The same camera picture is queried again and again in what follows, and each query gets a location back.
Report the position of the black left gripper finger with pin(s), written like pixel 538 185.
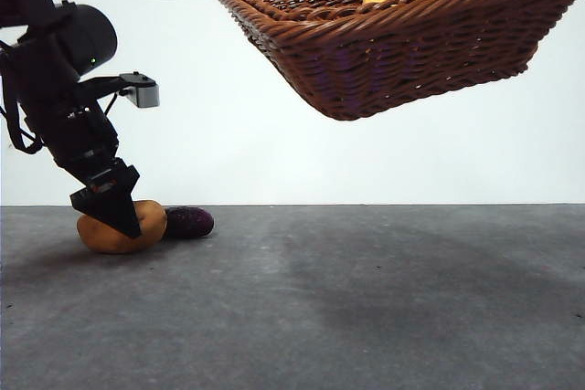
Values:
pixel 114 212

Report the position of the brown potato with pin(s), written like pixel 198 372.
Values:
pixel 109 239

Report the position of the purple eggplant with green stem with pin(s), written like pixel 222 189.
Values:
pixel 189 223

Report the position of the brown woven wicker basket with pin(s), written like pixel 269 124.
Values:
pixel 388 66

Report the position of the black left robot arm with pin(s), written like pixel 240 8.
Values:
pixel 87 34

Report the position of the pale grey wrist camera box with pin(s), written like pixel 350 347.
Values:
pixel 146 95

